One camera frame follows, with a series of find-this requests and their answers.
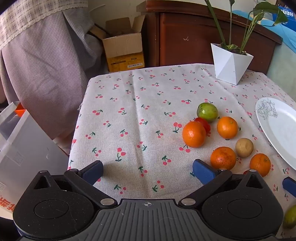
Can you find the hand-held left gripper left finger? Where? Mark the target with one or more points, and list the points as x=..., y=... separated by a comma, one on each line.
x=93, y=172

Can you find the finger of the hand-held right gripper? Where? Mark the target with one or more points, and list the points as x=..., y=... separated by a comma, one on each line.
x=290, y=184

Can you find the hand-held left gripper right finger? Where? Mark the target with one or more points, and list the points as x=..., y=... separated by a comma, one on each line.
x=203, y=172

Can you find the orange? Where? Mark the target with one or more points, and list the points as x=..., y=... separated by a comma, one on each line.
x=260, y=164
x=227, y=127
x=194, y=134
x=223, y=158

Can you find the green jujube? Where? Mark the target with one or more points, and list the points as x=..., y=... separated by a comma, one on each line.
x=207, y=112
x=291, y=216

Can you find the white plate with line drawing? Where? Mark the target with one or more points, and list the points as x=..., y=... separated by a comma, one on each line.
x=282, y=129

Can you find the brown kiwi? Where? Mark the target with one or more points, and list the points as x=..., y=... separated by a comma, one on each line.
x=244, y=147

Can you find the white plastic storage box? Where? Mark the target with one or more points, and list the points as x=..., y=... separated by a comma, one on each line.
x=27, y=143

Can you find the cherry print tablecloth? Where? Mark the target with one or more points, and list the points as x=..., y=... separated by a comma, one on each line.
x=143, y=115

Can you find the lilac checked cloth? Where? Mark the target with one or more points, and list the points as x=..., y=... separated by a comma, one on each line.
x=41, y=76

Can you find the white faceted plant pot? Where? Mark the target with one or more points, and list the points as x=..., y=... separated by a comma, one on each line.
x=229, y=64

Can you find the pale green bedding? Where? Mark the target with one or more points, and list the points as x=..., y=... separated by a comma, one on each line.
x=282, y=66

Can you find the open cardboard box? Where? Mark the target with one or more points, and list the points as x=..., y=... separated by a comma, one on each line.
x=122, y=46

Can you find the dark wooden cabinet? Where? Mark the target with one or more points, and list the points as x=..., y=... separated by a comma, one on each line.
x=185, y=34

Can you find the blue bed sheet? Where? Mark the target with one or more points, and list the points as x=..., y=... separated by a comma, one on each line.
x=288, y=37

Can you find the plaid cloth with lace trim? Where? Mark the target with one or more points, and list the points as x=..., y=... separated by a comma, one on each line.
x=30, y=16

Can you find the green leafy plant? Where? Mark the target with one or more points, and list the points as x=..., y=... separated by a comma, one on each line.
x=280, y=16

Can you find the blue printed box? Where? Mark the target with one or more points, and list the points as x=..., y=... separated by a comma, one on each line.
x=285, y=12

